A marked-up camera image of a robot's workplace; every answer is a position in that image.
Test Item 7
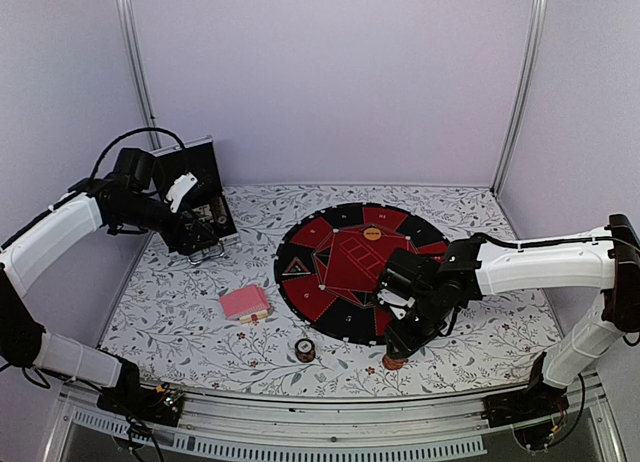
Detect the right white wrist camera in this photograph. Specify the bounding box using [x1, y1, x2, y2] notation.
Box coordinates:
[376, 288, 415, 320]

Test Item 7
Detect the round red black poker mat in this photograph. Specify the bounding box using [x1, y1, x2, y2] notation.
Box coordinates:
[274, 203, 449, 345]

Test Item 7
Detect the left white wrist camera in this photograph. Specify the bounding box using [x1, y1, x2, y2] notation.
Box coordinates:
[164, 172, 198, 213]

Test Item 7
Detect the aluminium poker chip case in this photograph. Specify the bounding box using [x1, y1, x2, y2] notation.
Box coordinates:
[152, 136, 240, 266]

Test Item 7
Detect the dark brown chip stack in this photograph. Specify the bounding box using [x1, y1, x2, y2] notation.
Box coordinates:
[294, 338, 316, 363]

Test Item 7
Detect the wooden card holder block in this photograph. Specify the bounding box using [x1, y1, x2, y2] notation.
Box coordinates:
[239, 310, 269, 324]

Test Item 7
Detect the floral table cloth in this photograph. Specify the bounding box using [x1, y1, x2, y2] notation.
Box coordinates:
[100, 185, 560, 399]

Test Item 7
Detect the right aluminium frame post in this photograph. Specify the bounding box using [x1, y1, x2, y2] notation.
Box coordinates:
[491, 0, 548, 199]

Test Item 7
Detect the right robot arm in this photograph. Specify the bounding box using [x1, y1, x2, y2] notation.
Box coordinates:
[374, 214, 639, 428]

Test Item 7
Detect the front aluminium rail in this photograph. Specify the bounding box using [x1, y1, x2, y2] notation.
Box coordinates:
[43, 372, 631, 461]

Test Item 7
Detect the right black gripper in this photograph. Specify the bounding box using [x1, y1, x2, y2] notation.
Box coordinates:
[383, 289, 449, 359]

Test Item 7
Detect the pink playing card deck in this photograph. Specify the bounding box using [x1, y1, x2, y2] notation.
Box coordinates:
[220, 285, 270, 320]

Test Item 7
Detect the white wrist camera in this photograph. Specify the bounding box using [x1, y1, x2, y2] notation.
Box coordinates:
[164, 172, 198, 213]
[376, 288, 415, 320]

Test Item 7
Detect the orange big blind button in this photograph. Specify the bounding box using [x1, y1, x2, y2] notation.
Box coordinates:
[363, 226, 383, 241]

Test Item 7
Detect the left aluminium frame post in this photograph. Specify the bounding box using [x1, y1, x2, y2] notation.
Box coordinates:
[115, 0, 156, 127]

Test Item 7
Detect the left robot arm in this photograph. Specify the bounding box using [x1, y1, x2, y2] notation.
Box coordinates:
[1, 127, 220, 427]

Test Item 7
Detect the aluminium frame post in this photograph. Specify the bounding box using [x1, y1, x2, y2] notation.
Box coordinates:
[115, 0, 156, 127]
[491, 0, 548, 199]

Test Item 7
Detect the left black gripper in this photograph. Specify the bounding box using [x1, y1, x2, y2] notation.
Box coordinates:
[115, 193, 220, 255]

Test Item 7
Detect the orange chip stack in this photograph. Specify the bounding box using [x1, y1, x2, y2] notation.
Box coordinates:
[382, 355, 408, 371]

